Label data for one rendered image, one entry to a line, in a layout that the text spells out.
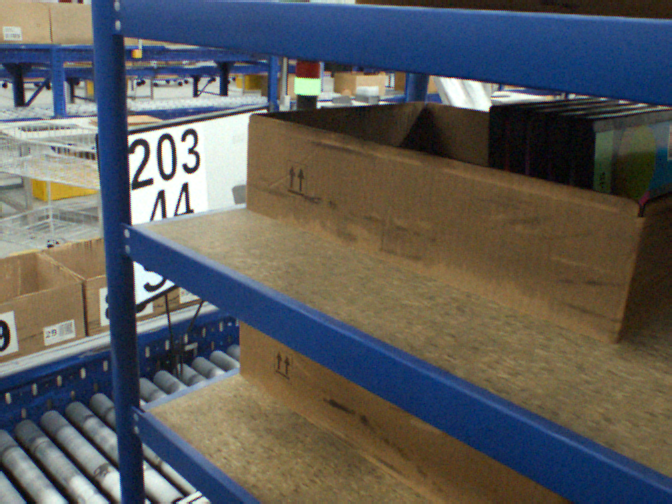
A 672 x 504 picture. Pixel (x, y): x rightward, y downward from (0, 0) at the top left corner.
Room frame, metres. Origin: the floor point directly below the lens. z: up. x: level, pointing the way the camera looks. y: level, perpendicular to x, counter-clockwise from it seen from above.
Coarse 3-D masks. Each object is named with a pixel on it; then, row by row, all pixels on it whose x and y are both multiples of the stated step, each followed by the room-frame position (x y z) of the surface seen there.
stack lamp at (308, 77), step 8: (296, 64) 1.35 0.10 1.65; (304, 64) 1.33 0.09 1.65; (312, 64) 1.34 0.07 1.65; (320, 64) 1.35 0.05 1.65; (296, 72) 1.35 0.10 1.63; (304, 72) 1.33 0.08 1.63; (312, 72) 1.34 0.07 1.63; (320, 72) 1.35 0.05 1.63; (296, 80) 1.35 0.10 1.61; (304, 80) 1.33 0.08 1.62; (312, 80) 1.34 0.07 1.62; (320, 80) 1.36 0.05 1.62; (296, 88) 1.34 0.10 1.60; (304, 88) 1.33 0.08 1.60; (312, 88) 1.34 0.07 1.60
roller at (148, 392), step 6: (144, 378) 1.63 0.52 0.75; (144, 384) 1.60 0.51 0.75; (150, 384) 1.60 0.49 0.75; (144, 390) 1.58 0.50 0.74; (150, 390) 1.57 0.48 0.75; (156, 390) 1.57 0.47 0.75; (144, 396) 1.57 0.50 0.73; (150, 396) 1.55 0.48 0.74; (156, 396) 1.54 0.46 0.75; (162, 396) 1.54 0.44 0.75
